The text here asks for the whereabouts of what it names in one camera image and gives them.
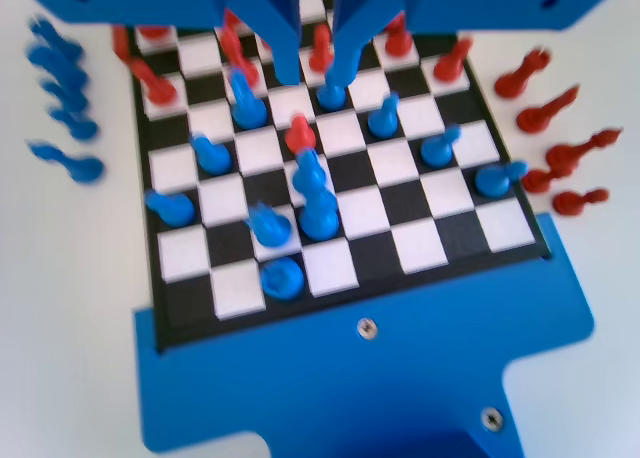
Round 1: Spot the blue tall chess piece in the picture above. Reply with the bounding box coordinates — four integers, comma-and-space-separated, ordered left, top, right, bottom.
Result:
229, 70, 268, 130
298, 187, 339, 242

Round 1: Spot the blue chess pawn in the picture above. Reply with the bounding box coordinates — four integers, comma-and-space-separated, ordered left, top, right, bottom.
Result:
474, 161, 529, 198
368, 92, 401, 139
39, 77, 94, 107
189, 132, 232, 175
317, 80, 347, 112
420, 124, 462, 168
145, 190, 195, 228
47, 105, 99, 140

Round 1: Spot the blue base plate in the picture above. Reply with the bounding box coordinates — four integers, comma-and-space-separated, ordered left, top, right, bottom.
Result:
132, 212, 596, 458

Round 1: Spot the black white chessboard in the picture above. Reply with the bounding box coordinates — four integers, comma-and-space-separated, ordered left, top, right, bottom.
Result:
127, 0, 552, 355

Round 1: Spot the red chess pawn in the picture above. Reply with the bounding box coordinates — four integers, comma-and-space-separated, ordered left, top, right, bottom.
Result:
552, 187, 611, 218
308, 22, 335, 74
522, 165, 566, 195
432, 37, 474, 84
128, 57, 179, 107
284, 113, 316, 152
383, 10, 415, 59

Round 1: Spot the red chess bishop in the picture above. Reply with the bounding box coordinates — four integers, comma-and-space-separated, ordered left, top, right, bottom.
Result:
219, 25, 261, 87
515, 85, 581, 134

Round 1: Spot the red chess queen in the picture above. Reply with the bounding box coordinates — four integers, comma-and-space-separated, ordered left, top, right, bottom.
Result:
544, 127, 624, 177

